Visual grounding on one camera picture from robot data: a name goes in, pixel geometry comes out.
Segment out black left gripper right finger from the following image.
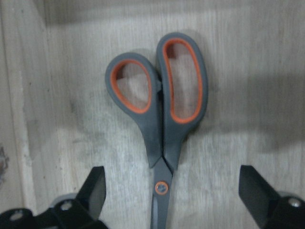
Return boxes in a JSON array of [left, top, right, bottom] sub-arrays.
[[238, 165, 305, 229]]

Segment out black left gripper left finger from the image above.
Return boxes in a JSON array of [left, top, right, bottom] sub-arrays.
[[0, 166, 107, 229]]

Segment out grey orange handled scissors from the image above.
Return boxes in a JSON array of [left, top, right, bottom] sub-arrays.
[[105, 32, 208, 229]]

